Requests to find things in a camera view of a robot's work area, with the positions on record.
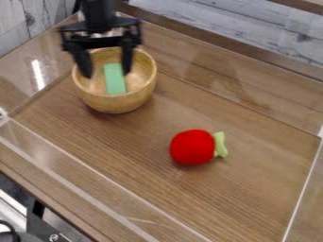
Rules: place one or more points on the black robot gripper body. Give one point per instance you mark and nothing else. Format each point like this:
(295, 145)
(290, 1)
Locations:
(102, 29)

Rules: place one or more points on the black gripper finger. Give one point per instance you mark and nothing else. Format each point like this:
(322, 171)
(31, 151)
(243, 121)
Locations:
(127, 55)
(82, 58)

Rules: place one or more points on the green rectangular block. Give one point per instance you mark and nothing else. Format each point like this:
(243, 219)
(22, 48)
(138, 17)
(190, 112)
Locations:
(114, 79)

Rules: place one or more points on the light wooden bowl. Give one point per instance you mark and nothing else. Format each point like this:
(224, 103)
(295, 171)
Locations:
(139, 81)

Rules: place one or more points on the red plush apple toy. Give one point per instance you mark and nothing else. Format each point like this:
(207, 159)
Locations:
(196, 147)

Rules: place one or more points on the clear acrylic front barrier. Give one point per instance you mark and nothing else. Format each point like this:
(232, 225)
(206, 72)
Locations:
(107, 211)

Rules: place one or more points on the black table leg bracket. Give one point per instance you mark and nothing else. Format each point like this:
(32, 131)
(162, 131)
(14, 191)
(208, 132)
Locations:
(39, 228)

